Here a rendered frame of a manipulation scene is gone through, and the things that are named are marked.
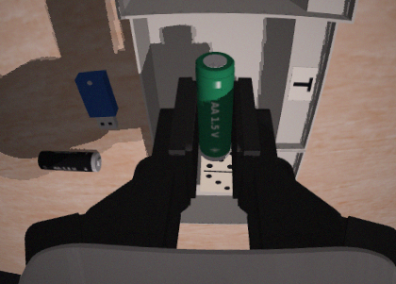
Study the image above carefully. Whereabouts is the white domino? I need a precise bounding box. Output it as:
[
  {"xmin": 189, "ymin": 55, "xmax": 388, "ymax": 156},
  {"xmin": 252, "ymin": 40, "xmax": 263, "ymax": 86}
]
[{"xmin": 200, "ymin": 152, "xmax": 233, "ymax": 192}]

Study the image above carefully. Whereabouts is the green aa battery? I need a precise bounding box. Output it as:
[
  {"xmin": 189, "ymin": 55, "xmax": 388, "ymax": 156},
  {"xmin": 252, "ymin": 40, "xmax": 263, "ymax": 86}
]
[{"xmin": 195, "ymin": 52, "xmax": 235, "ymax": 161}]

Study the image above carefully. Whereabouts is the blue usb stick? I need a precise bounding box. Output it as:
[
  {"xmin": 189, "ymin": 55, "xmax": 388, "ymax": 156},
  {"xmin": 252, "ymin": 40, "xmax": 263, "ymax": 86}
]
[{"xmin": 74, "ymin": 70, "xmax": 119, "ymax": 129}]

